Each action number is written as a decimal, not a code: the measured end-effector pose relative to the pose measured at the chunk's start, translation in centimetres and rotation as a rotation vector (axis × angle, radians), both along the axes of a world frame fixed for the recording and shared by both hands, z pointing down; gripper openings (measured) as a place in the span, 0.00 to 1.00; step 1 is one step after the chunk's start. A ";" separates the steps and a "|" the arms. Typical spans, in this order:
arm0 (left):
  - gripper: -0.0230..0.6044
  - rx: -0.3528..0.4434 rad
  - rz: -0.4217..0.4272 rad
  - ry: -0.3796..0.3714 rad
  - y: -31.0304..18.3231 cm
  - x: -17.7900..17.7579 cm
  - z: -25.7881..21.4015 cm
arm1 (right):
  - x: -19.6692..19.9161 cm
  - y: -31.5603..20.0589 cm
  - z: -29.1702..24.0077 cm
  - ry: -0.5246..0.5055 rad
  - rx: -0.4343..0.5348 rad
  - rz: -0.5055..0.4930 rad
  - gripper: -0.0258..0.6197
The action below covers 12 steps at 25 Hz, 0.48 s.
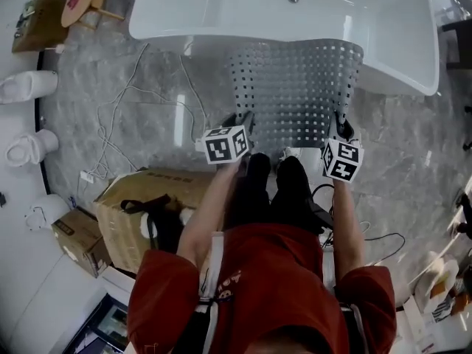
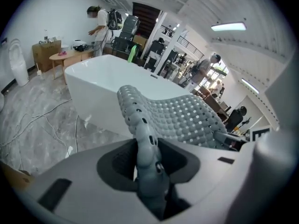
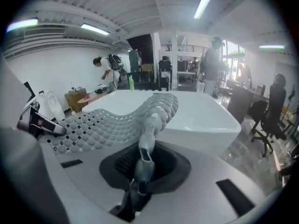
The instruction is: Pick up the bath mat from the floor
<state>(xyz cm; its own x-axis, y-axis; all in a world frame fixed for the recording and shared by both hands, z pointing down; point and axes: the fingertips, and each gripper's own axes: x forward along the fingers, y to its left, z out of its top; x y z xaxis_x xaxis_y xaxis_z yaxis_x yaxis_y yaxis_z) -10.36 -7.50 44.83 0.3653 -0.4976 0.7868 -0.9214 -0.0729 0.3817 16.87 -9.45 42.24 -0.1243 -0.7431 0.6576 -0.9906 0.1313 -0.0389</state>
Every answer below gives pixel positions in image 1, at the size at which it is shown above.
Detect large printed cardboard box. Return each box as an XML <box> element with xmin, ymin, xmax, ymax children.
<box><xmin>92</xmin><ymin>167</ymin><xmax>219</xmax><ymax>273</ymax></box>

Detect white ceramic toilet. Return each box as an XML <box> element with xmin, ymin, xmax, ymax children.
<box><xmin>0</xmin><ymin>70</ymin><xmax>59</xmax><ymax>105</ymax></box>
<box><xmin>6</xmin><ymin>128</ymin><xmax>60</xmax><ymax>168</ymax></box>
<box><xmin>24</xmin><ymin>193</ymin><xmax>71</xmax><ymax>232</ymax></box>

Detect beige bag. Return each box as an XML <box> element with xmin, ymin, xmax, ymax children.
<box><xmin>415</xmin><ymin>251</ymin><xmax>461</xmax><ymax>315</ymax></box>

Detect grey perforated bath mat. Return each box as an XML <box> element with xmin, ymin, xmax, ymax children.
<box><xmin>225</xmin><ymin>38</ymin><xmax>365</xmax><ymax>150</ymax></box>

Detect black strap bag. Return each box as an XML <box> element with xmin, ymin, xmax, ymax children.
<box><xmin>120</xmin><ymin>193</ymin><xmax>195</xmax><ymax>252</ymax></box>

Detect black cable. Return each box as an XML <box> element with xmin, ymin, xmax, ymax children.
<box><xmin>313</xmin><ymin>182</ymin><xmax>406</xmax><ymax>267</ymax></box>

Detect white bathtub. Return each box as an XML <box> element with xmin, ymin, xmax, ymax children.
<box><xmin>128</xmin><ymin>0</ymin><xmax>441</xmax><ymax>97</ymax></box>

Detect white power cable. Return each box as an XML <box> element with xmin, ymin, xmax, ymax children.
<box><xmin>77</xmin><ymin>42</ymin><xmax>207</xmax><ymax>184</ymax></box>

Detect laptop screen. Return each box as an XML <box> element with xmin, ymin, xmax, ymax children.
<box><xmin>73</xmin><ymin>292</ymin><xmax>131</xmax><ymax>354</ymax></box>

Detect grey harness strap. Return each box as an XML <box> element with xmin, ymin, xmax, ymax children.
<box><xmin>321</xmin><ymin>249</ymin><xmax>337</xmax><ymax>287</ymax></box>
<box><xmin>198</xmin><ymin>230</ymin><xmax>226</xmax><ymax>305</ymax></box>

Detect person's left forearm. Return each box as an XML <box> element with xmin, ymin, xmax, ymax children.
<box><xmin>176</xmin><ymin>159</ymin><xmax>247</xmax><ymax>268</ymax></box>

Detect black battery pack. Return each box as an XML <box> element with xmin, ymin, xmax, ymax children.
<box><xmin>311</xmin><ymin>201</ymin><xmax>335</xmax><ymax>235</ymax></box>

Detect black chair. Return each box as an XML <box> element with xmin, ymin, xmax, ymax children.
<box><xmin>440</xmin><ymin>20</ymin><xmax>472</xmax><ymax>74</ymax></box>

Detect small cardboard box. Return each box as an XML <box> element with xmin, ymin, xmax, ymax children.
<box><xmin>50</xmin><ymin>207</ymin><xmax>112</xmax><ymax>279</ymax></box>

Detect person's red shirt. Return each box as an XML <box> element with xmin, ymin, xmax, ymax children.
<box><xmin>126</xmin><ymin>222</ymin><xmax>398</xmax><ymax>354</ymax></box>

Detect open cardboard box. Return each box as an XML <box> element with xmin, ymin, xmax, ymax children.
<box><xmin>11</xmin><ymin>0</ymin><xmax>70</xmax><ymax>54</ymax></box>

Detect person's right white shoe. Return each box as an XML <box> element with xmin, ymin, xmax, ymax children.
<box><xmin>282</xmin><ymin>146</ymin><xmax>322</xmax><ymax>175</ymax></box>

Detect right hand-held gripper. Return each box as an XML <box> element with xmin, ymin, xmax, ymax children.
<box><xmin>322</xmin><ymin>111</ymin><xmax>365</xmax><ymax>183</ymax></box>

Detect person's black trousers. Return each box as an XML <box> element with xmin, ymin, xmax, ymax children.
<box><xmin>225</xmin><ymin>152</ymin><xmax>319</xmax><ymax>237</ymax></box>

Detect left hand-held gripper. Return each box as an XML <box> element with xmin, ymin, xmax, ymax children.
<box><xmin>201</xmin><ymin>111</ymin><xmax>257</xmax><ymax>165</ymax></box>

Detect person's right forearm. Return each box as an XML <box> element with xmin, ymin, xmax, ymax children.
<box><xmin>330</xmin><ymin>177</ymin><xmax>367</xmax><ymax>283</ymax></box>

